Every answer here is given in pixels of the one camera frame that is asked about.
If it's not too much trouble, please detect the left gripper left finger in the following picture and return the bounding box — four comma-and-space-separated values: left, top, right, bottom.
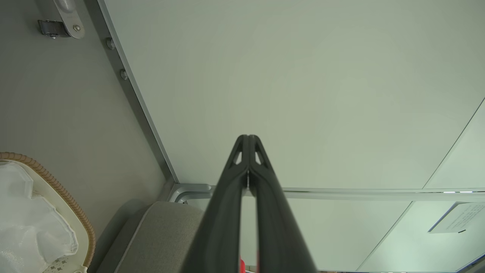
181, 135, 250, 273

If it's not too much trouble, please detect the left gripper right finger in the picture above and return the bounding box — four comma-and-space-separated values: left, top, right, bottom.
249, 135, 317, 273

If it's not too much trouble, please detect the cream basket liner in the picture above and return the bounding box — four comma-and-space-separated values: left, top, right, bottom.
0, 159, 91, 273

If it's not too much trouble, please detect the wicker laundry basket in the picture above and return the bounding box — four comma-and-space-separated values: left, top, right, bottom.
0, 152, 96, 273

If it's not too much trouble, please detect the white sheer clothing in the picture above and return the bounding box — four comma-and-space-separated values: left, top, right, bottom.
0, 163, 78, 273

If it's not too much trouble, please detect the grey fabric sofa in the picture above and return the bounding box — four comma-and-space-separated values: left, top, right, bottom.
89, 199, 207, 273

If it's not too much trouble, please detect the white paper sign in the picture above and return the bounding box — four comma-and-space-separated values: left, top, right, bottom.
428, 202, 485, 234

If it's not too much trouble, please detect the grey metal frame rail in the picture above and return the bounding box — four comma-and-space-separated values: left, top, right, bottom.
169, 184, 485, 203

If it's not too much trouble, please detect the grey metal frame post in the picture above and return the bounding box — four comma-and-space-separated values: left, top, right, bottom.
83, 0, 179, 201

